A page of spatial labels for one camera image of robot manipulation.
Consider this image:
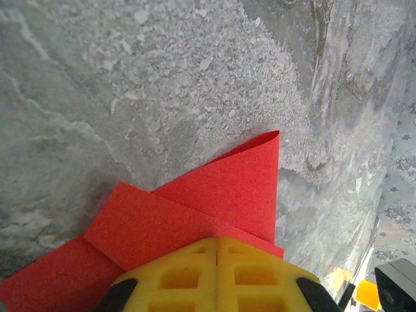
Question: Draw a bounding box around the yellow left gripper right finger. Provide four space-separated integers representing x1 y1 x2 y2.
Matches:
216 236 339 312

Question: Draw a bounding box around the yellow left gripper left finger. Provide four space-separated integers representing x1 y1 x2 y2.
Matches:
97 237 218 312

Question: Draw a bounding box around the red cloth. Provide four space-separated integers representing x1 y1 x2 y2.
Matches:
0 129 285 312

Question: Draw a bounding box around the orange yellow block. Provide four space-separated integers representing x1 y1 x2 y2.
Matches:
356 279 383 311

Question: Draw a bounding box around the aluminium side rail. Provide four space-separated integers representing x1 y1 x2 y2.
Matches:
337 191 391 308

